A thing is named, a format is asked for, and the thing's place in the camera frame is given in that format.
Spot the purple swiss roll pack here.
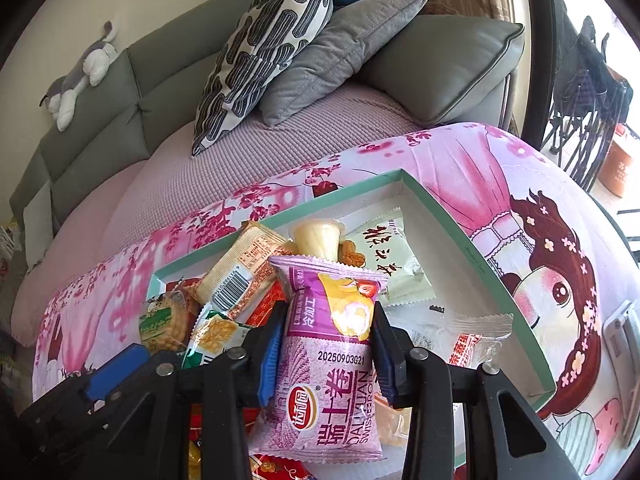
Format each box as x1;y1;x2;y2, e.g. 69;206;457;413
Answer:
248;256;387;464

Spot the beige barcode cracker pack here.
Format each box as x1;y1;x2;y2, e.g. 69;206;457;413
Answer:
191;221;295;321

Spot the green white small snack pack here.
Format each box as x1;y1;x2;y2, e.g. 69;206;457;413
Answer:
181;304;252;370

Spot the clear green biscuit pack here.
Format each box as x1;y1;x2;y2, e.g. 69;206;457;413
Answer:
139;288;202;353

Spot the teal white box tray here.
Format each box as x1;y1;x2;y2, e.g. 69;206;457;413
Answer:
146;168;558;414

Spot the small red snack packet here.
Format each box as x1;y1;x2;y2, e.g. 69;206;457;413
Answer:
245;280;286;327

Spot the clear red printed wrapper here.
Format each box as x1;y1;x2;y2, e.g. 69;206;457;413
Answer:
385;301;513;368

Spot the jelly cup with orange lid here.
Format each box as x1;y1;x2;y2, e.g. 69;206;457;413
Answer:
290;218;345;261

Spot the pink cartoon print cloth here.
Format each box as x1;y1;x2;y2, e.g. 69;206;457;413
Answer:
32;122;639;479

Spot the pink waffle sofa cover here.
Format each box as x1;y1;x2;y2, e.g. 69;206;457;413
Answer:
1;84;418;347

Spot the light grey cushion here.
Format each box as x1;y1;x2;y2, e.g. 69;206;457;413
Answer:
23;181;53;271

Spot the white red rice cracker pack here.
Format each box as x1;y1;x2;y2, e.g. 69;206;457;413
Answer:
343;207;435;307

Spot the grey fabric sofa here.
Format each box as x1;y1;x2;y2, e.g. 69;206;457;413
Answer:
8;0;526;241

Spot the grey white plush toy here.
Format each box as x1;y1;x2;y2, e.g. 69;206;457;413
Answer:
39;21;119;132

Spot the grey velvet pillow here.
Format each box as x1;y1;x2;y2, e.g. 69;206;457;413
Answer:
259;0;428;127

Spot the black white patterned pillow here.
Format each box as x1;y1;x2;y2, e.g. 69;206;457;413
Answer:
192;0;333;156

